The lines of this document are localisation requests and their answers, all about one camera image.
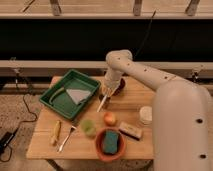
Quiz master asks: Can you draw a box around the white dish brush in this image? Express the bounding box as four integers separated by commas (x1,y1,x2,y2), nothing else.
97,95,107,112

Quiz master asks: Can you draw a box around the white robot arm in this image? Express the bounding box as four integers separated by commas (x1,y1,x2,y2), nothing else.
104,50,212,171

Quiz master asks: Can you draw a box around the small metal cup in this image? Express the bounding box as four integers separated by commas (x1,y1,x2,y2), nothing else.
99,94,111,109

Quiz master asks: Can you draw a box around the green plastic cup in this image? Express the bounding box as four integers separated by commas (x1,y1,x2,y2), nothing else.
81,120,96,137

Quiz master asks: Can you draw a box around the dark red bowl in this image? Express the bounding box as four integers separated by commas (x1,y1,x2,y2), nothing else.
113,78,126,96

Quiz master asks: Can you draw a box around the grey cloth in tray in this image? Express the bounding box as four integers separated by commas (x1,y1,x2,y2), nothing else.
66,89,91,105

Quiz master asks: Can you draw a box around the orange fruit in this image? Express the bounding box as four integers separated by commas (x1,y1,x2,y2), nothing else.
103,112,117,126

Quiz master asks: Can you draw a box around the green plastic tray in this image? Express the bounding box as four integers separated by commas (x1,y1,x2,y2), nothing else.
40,69,100,121

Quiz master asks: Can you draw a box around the green curved vegetable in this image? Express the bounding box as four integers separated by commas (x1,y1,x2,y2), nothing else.
49,87,65,105

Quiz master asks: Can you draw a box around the teal sponge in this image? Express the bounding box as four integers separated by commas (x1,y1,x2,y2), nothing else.
102,130,119,154

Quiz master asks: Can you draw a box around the wooden block eraser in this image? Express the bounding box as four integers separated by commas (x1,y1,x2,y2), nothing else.
119,122,143,140

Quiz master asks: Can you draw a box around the orange bowl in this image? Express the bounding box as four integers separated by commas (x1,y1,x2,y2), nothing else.
95,128,126,162

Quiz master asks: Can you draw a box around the yellow banana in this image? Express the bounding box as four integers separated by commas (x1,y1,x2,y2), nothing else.
50,120,61,146

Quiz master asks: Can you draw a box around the black power adapter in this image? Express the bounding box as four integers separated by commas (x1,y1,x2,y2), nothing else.
0,132,14,155

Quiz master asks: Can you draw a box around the black cable left floor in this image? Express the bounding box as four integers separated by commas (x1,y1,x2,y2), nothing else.
0,71,39,163

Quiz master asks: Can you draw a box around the black cable upper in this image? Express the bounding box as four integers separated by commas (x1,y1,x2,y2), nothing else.
133,10,157,59

